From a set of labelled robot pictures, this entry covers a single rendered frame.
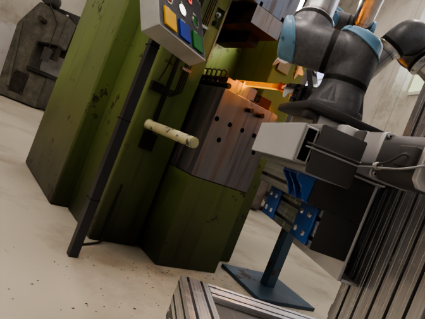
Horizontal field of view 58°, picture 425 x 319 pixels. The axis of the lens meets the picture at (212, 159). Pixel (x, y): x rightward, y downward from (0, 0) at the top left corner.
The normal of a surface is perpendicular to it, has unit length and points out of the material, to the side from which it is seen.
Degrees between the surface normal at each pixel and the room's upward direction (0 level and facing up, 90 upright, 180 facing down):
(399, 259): 90
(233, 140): 90
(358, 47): 88
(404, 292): 90
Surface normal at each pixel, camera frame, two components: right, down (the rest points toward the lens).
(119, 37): 0.54, 0.24
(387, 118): 0.16, 0.10
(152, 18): -0.46, -0.15
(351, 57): -0.29, -0.03
